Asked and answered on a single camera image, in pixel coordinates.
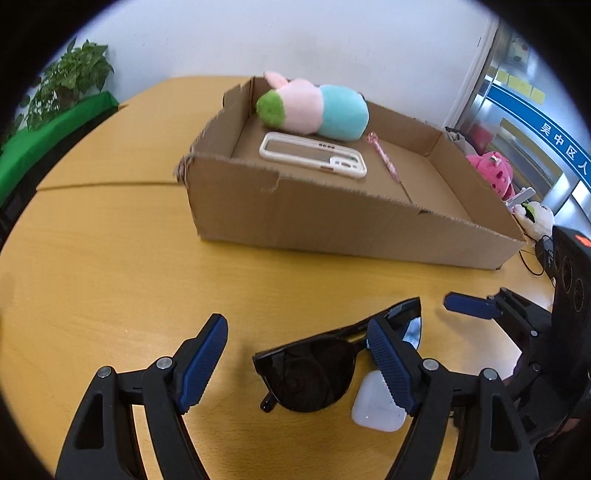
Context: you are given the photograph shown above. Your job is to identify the clear white phone case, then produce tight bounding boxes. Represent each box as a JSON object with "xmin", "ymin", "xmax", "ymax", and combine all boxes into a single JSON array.
[{"xmin": 259, "ymin": 132, "xmax": 368, "ymax": 180}]

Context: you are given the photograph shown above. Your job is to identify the pink translucent pen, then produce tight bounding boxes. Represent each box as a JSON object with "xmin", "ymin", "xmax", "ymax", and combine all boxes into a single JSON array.
[{"xmin": 367, "ymin": 132, "xmax": 400, "ymax": 182}]

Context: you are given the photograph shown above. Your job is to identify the white earbuds case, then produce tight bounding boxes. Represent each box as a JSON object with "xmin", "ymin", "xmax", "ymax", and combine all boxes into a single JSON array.
[{"xmin": 352, "ymin": 370, "xmax": 407, "ymax": 433}]

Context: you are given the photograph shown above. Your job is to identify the black device on table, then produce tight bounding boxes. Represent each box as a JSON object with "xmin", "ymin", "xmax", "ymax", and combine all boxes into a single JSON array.
[{"xmin": 535, "ymin": 235, "xmax": 556, "ymax": 280}]

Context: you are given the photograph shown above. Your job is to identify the black sunglasses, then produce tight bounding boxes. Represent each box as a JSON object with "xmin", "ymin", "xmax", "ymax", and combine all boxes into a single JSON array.
[{"xmin": 252, "ymin": 297, "xmax": 422, "ymax": 413}]

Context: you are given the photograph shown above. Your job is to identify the white plush toy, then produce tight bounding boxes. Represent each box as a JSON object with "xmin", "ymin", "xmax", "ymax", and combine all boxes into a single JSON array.
[{"xmin": 513, "ymin": 201, "xmax": 555, "ymax": 241}]

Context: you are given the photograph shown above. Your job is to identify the white phone stand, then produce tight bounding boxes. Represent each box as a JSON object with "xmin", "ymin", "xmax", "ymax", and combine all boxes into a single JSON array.
[{"xmin": 504, "ymin": 187, "xmax": 536, "ymax": 210}]

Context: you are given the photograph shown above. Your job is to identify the pink strawberry plush toy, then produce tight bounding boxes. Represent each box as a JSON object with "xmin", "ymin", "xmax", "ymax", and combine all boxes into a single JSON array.
[{"xmin": 467, "ymin": 151, "xmax": 515, "ymax": 200}]

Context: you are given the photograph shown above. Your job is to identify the brown cardboard box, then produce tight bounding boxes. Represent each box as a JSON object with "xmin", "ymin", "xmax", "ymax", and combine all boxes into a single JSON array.
[{"xmin": 175, "ymin": 77, "xmax": 525, "ymax": 270}]

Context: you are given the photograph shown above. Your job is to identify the grey cloth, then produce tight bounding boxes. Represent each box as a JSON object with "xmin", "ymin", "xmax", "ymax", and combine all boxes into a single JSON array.
[{"xmin": 445, "ymin": 127, "xmax": 477, "ymax": 156}]

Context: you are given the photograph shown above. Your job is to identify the pink blue plush toy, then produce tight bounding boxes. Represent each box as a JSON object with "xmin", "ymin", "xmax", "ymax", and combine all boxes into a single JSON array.
[{"xmin": 256, "ymin": 72, "xmax": 370, "ymax": 142}]

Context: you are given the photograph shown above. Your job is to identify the green cloth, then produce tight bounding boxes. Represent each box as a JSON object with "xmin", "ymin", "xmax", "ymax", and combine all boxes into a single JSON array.
[{"xmin": 1, "ymin": 92, "xmax": 119, "ymax": 203}]

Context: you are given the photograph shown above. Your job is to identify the green potted plant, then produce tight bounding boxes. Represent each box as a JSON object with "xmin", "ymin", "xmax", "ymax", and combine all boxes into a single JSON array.
[{"xmin": 1, "ymin": 39, "xmax": 114, "ymax": 145}]

